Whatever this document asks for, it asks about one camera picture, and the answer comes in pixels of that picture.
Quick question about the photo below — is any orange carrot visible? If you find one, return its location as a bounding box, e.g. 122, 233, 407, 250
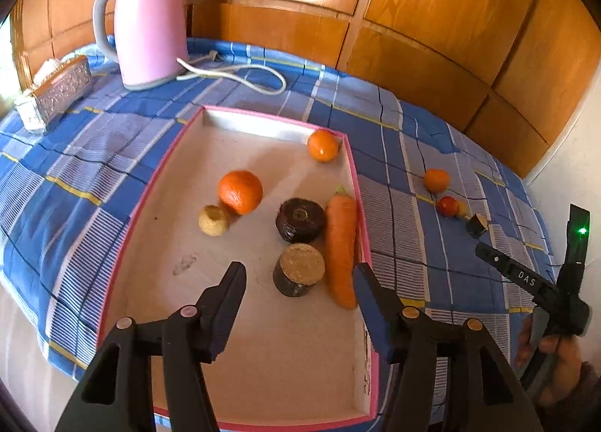
325, 185, 359, 310

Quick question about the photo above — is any orange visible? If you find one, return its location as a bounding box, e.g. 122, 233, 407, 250
307, 129, 340, 163
423, 168, 452, 193
218, 170, 264, 216

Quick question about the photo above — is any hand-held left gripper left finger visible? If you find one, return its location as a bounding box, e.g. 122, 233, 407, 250
55, 262, 248, 432

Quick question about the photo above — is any wooden glazed door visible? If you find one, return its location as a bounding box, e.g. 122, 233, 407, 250
0, 14, 24, 118

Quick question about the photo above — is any small yellowish round fruit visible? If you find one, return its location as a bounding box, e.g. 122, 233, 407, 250
198, 205, 231, 237

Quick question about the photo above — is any person's right forearm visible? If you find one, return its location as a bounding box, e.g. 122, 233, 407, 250
556, 359, 601, 432

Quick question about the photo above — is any person's right hand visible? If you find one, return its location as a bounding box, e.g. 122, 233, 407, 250
516, 315, 587, 409

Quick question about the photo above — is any wooden panelled wardrobe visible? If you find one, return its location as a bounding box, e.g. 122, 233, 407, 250
9, 0, 587, 179

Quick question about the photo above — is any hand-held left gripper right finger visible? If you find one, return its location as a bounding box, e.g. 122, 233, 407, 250
352, 263, 543, 432

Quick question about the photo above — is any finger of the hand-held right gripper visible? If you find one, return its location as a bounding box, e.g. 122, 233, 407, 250
475, 242, 562, 311

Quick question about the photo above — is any pink electric kettle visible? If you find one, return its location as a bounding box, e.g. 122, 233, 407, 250
92, 0, 191, 92

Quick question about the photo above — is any white tissue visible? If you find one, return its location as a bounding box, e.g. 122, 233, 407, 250
32, 58, 64, 83

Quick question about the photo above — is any pink-rimmed white tray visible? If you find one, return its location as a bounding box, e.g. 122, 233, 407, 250
96, 105, 380, 432

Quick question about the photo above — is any silver embossed tissue box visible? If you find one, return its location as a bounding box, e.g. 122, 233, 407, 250
14, 55, 93, 132

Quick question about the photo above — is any dark round avocado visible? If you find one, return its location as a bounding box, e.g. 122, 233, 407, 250
275, 198, 327, 244

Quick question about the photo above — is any blue plaid blanket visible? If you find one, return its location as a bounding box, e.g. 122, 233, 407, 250
0, 35, 564, 432

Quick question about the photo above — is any white kettle power cord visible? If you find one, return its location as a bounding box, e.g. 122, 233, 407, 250
176, 50, 288, 95

